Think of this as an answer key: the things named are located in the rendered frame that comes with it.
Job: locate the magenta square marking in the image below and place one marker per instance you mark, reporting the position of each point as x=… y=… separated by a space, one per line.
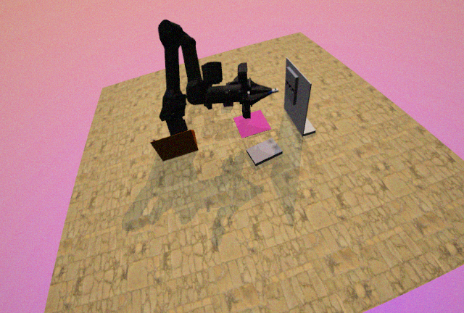
x=256 y=124

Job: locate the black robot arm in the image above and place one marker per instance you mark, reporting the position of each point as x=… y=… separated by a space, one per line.
x=199 y=89

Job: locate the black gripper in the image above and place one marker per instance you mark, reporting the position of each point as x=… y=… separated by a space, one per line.
x=235 y=92

